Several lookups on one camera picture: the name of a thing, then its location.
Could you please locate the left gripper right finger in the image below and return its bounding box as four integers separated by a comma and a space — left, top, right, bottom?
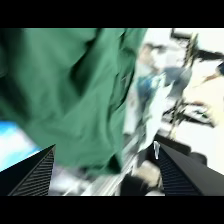
153, 140, 224, 197

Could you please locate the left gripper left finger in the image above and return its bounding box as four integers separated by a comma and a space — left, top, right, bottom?
0, 144, 56, 197

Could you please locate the green T-shirt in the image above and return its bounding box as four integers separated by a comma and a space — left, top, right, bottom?
0, 28, 148, 177

